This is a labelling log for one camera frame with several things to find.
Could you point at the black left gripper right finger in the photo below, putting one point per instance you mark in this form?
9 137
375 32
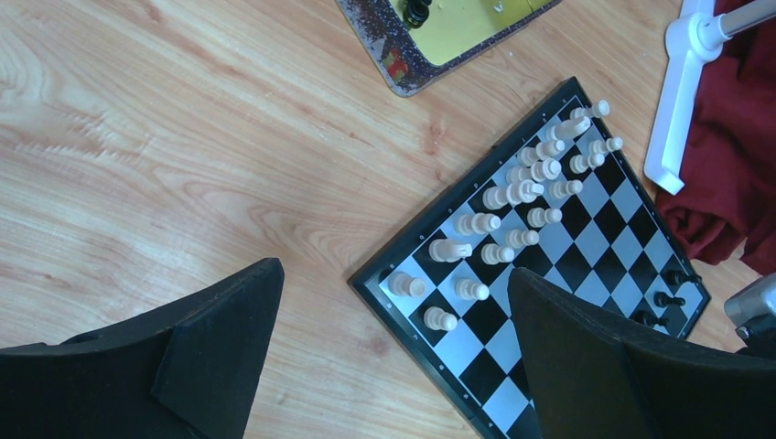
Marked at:
594 374

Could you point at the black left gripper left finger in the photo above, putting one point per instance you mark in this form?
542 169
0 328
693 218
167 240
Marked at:
187 369

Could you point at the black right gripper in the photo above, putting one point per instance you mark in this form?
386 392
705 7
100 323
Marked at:
752 312

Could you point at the white chess pieces row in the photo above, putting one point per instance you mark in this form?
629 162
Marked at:
556 207

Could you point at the black pieces in tin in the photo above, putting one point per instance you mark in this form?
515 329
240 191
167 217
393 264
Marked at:
416 12

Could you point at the black pawn centre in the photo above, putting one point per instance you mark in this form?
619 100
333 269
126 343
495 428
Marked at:
647 318

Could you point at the black pawn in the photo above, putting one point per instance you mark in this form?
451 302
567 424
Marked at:
647 318
677 278
662 300

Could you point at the black pawn far right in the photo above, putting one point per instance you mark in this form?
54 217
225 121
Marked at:
677 278

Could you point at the red hanging shirt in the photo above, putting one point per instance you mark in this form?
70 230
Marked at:
728 169

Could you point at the black white chessboard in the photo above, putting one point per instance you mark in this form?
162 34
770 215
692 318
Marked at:
478 363

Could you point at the white clothes rack pole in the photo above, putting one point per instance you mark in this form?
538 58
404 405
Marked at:
693 40

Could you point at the yellow square tin box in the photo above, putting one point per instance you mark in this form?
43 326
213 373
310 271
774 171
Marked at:
410 59

